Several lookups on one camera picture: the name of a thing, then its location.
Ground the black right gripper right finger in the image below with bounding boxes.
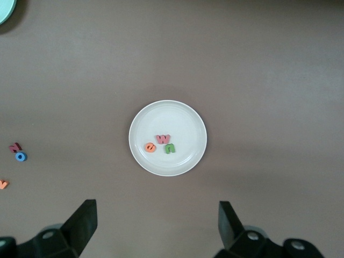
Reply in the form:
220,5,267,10
214,200,327,258

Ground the pink foam letter w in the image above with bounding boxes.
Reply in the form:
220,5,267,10
155,133,171,145

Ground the beige round plate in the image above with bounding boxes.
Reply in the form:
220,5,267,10
128,99,208,177

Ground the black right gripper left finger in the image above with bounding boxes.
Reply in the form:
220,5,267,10
0,199,97,258

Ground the pale green round plate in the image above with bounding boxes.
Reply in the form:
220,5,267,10
0,0,17,25

